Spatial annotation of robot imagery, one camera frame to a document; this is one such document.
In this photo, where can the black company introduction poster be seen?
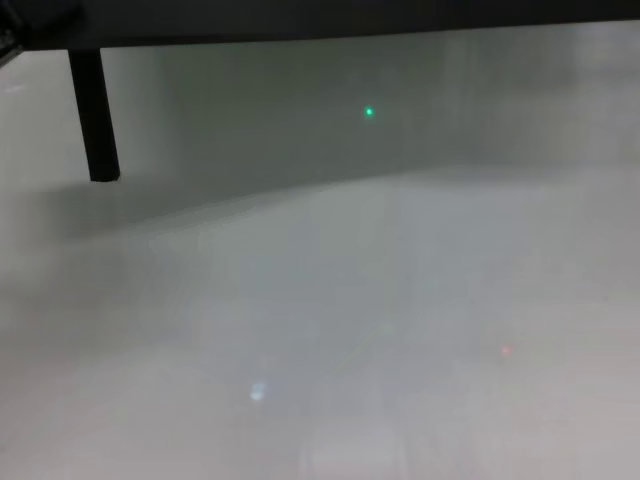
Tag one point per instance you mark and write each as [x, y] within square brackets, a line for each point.
[325, 22]

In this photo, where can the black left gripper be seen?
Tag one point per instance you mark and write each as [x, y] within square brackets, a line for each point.
[7, 30]

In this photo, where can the black tape frame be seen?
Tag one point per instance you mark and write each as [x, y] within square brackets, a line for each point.
[95, 115]

